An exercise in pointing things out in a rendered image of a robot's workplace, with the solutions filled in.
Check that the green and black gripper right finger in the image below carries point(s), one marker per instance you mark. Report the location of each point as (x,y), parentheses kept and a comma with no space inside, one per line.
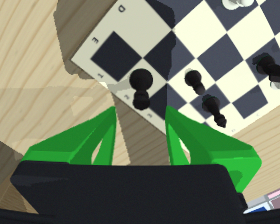
(209,146)

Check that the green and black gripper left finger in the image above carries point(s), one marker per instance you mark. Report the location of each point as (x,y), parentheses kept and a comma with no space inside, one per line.
(77,144)

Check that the black and white chessboard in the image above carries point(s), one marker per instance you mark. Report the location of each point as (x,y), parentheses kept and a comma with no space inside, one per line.
(172,37)

